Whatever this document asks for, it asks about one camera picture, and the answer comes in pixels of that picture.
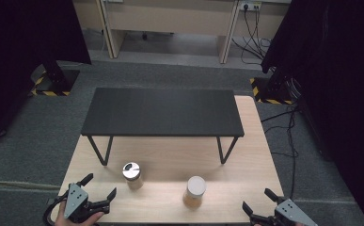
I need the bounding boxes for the wall power socket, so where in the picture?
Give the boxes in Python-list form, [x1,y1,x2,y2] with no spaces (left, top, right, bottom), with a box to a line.
[239,1,262,12]

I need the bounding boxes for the silver-lid glass spice jar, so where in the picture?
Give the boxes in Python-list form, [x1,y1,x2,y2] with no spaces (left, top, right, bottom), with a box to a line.
[121,161,145,191]

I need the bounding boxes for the left hand-held gripper cable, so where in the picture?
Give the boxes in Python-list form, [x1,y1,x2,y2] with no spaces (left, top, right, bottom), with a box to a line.
[42,191,70,226]

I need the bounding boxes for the black curtain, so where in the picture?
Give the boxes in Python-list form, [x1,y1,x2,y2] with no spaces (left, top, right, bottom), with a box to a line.
[261,0,364,226]
[0,0,92,142]

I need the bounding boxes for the stand base with striped tape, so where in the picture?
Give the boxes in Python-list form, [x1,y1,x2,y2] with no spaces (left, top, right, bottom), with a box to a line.
[28,60,80,97]
[249,67,296,105]

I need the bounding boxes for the black metal shelf rack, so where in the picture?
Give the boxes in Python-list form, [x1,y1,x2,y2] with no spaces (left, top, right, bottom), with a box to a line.
[81,87,245,167]

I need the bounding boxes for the beige floor cable strip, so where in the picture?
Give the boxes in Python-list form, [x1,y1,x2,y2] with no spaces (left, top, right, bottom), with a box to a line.
[0,180,61,191]

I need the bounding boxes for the black power cables tangle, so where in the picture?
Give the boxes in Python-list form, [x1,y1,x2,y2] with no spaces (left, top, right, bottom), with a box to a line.
[230,8,273,66]

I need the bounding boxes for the person's left hand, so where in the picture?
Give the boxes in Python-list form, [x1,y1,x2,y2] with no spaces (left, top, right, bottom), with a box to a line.
[55,201,105,226]

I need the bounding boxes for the beige wooden desk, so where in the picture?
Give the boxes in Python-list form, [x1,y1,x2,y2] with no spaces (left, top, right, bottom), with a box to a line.
[94,0,242,65]

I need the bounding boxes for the white-lid amber jar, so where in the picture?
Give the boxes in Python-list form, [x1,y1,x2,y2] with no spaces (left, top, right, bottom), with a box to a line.
[182,175,207,210]

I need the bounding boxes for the black floor cable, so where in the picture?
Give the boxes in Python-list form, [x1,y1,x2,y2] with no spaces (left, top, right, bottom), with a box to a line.
[260,106,300,201]

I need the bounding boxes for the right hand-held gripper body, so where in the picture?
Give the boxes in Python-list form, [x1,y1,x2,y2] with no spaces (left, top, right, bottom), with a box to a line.
[250,198,319,226]

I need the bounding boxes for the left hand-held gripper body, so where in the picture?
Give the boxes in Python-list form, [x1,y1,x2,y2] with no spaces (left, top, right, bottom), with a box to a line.
[64,183,111,224]

